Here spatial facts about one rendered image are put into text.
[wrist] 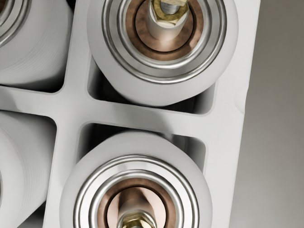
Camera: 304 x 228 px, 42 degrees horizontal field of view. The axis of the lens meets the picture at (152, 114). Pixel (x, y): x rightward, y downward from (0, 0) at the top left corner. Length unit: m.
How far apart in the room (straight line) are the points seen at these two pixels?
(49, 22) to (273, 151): 0.34
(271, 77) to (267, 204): 0.16
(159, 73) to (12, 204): 0.12
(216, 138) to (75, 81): 0.12
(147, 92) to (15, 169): 0.09
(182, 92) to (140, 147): 0.04
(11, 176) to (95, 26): 0.10
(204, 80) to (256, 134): 0.28
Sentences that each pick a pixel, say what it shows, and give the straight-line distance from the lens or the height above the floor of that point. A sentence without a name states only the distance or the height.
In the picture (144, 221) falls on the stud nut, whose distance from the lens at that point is 0.21.
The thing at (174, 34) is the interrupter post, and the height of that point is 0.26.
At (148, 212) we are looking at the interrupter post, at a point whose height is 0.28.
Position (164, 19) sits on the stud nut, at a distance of 0.21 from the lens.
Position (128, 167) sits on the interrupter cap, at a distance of 0.24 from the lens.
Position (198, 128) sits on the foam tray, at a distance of 0.31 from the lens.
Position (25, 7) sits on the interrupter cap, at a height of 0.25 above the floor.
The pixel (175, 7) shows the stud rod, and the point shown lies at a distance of 0.20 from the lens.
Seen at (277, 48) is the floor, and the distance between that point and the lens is 0.53.
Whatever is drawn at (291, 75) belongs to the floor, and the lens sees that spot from 0.53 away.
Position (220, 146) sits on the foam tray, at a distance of 0.32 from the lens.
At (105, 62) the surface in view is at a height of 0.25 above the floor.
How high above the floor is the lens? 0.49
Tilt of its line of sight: 87 degrees down
